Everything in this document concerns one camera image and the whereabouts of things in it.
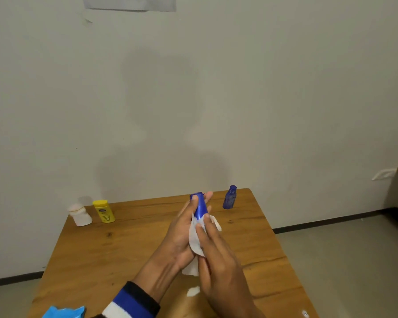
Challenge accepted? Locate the person's left hand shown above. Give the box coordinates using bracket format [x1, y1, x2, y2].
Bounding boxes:
[151, 191, 214, 273]

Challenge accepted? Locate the person's right hand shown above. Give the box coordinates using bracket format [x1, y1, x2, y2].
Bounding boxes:
[195, 213, 266, 318]

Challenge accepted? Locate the white tissue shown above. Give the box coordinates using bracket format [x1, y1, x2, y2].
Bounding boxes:
[181, 214, 222, 277]

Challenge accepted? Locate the blue tube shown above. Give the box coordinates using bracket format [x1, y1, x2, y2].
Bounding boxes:
[190, 192, 209, 221]

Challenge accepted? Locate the person's left forearm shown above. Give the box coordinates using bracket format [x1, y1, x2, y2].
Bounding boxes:
[92, 256, 181, 318]

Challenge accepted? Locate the small dark blue bottle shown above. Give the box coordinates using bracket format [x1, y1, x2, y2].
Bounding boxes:
[222, 185, 237, 210]

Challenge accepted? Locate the yellow bottle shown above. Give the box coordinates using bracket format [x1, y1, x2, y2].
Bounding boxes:
[92, 199, 116, 224]

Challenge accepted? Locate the white bottle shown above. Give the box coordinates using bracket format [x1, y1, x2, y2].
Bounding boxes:
[68, 203, 93, 227]

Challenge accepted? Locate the light blue packet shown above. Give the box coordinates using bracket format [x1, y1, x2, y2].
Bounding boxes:
[41, 306, 86, 318]

